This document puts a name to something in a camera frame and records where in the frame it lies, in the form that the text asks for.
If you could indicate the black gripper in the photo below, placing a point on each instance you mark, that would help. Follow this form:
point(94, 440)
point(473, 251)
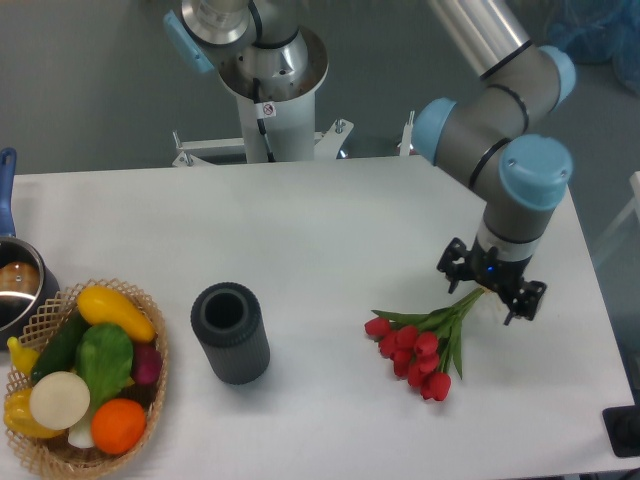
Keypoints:
point(505, 278)

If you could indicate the red tulip bouquet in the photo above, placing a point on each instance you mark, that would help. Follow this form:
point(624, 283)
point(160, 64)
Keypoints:
point(424, 347)

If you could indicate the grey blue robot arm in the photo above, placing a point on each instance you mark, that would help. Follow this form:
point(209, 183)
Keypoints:
point(486, 145)

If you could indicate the black device at table edge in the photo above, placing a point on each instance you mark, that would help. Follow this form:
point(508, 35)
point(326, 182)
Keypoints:
point(622, 426)

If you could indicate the blue plastic bag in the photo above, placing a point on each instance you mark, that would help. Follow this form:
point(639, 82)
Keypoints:
point(596, 32)

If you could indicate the dark grey ribbed vase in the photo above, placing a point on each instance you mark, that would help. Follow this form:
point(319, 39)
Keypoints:
point(227, 321)

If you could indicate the purple red onion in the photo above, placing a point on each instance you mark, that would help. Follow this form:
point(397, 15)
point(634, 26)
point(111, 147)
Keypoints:
point(147, 364)

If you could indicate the yellow squash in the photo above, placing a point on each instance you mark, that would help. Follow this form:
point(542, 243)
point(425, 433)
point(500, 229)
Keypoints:
point(100, 305)

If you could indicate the green lettuce leaf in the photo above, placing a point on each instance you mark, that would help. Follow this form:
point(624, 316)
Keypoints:
point(104, 359)

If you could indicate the orange fruit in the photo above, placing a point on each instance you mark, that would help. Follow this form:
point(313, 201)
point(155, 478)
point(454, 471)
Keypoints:
point(118, 425)

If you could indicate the woven wicker basket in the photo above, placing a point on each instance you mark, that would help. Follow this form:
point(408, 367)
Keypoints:
point(73, 455)

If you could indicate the dark green cucumber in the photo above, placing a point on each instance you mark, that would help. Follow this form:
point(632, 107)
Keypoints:
point(60, 351)

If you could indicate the yellow bell pepper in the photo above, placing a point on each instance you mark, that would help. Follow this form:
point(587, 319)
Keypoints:
point(19, 419)

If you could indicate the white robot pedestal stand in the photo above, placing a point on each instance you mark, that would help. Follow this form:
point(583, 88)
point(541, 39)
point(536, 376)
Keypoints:
point(275, 94)

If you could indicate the blue handled saucepan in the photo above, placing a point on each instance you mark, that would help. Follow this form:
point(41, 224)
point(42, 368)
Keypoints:
point(26, 281)

